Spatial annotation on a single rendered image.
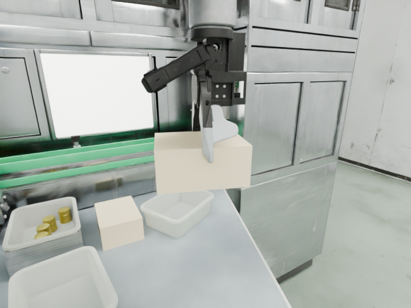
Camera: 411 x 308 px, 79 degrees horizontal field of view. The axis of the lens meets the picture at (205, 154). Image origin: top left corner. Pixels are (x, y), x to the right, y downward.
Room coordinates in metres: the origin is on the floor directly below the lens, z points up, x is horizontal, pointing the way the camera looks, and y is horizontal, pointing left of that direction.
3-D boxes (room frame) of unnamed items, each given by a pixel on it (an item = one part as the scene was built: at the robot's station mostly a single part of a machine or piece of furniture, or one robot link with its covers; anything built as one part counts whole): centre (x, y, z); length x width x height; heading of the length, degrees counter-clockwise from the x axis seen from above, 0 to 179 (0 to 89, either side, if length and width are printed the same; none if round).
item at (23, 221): (0.62, 0.47, 0.80); 0.22 x 0.17 x 0.09; 31
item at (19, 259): (0.65, 0.48, 0.79); 0.27 x 0.17 x 0.08; 31
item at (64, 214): (0.72, 0.47, 0.79); 0.04 x 0.04 x 0.04
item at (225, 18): (0.45, -0.01, 1.32); 0.08 x 0.08 x 0.05
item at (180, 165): (0.44, 0.01, 1.09); 0.16 x 0.12 x 0.07; 100
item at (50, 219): (0.67, 0.48, 0.79); 0.04 x 0.04 x 0.04
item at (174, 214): (0.76, 0.09, 0.78); 0.22 x 0.17 x 0.09; 147
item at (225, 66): (0.44, -0.02, 1.24); 0.09 x 0.08 x 0.12; 100
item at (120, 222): (0.69, 0.28, 0.79); 0.16 x 0.12 x 0.07; 28
